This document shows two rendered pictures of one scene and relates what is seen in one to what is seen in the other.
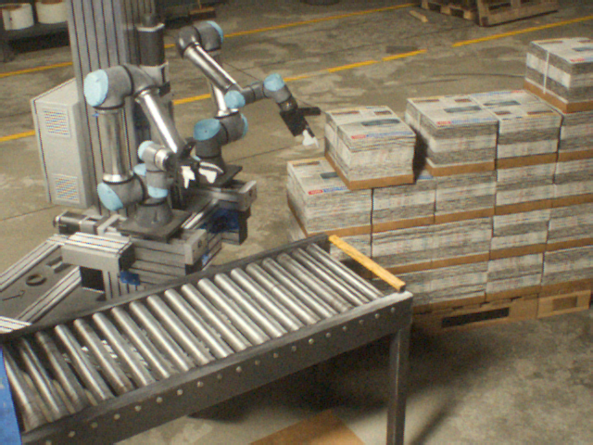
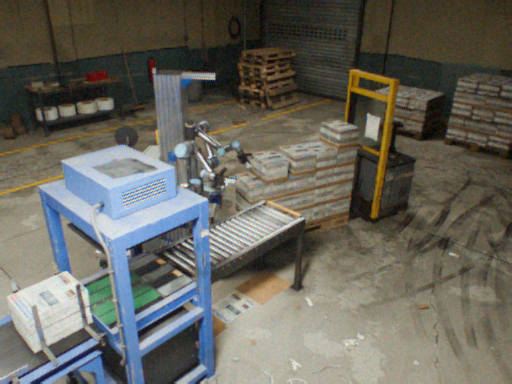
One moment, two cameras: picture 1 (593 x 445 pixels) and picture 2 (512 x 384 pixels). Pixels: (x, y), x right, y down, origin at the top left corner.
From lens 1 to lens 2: 1.44 m
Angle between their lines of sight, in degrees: 14
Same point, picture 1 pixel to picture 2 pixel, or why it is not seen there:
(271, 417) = (244, 275)
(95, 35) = (169, 129)
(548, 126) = (333, 154)
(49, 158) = not seen: hidden behind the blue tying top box
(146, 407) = (231, 264)
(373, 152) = (274, 168)
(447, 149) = (299, 165)
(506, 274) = (319, 212)
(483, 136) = (311, 160)
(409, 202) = (286, 187)
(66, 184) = not seen: hidden behind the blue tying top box
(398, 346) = (300, 237)
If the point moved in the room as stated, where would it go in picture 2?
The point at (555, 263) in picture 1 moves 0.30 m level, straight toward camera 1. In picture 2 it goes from (336, 206) to (338, 218)
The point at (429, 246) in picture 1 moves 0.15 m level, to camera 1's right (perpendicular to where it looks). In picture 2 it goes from (293, 203) to (305, 202)
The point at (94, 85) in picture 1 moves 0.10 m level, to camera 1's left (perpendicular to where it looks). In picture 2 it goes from (180, 149) to (169, 150)
